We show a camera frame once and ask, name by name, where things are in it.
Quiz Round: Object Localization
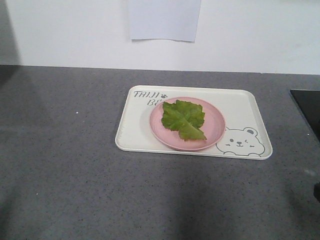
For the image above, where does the green lettuce leaf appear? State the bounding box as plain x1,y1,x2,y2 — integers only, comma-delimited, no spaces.
161,99,207,141

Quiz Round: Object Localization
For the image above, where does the pink round plate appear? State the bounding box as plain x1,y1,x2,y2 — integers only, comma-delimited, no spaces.
149,96,226,152

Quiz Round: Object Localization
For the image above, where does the cream bear print tray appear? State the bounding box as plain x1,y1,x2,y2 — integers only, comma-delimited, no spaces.
115,85,273,160

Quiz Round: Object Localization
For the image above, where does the black glass cooktop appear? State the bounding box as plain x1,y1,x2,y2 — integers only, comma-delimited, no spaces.
290,89,320,141

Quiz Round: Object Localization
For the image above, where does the white paper sheet on wall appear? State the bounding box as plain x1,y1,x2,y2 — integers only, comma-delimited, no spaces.
128,0,201,43

